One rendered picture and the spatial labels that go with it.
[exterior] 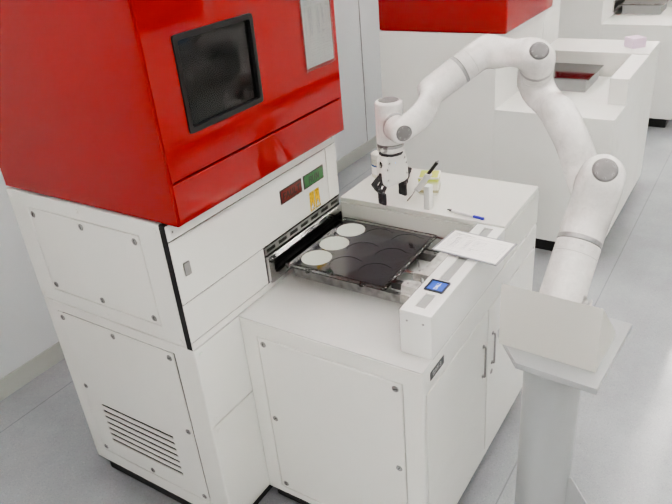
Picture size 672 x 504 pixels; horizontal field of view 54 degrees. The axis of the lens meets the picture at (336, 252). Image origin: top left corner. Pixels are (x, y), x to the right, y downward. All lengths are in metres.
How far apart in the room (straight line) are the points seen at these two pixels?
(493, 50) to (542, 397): 1.01
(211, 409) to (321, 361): 0.39
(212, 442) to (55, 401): 1.32
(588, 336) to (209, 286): 1.03
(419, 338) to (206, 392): 0.68
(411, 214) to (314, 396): 0.71
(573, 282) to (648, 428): 1.22
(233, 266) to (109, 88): 0.63
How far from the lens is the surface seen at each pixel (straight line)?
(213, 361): 2.05
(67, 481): 2.95
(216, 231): 1.91
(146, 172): 1.73
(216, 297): 1.98
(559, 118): 1.99
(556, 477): 2.18
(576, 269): 1.84
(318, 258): 2.16
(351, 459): 2.16
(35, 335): 3.50
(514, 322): 1.83
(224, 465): 2.27
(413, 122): 1.95
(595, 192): 1.86
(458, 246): 2.04
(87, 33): 1.72
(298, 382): 2.07
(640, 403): 3.05
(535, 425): 2.04
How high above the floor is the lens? 1.94
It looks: 29 degrees down
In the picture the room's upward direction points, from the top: 5 degrees counter-clockwise
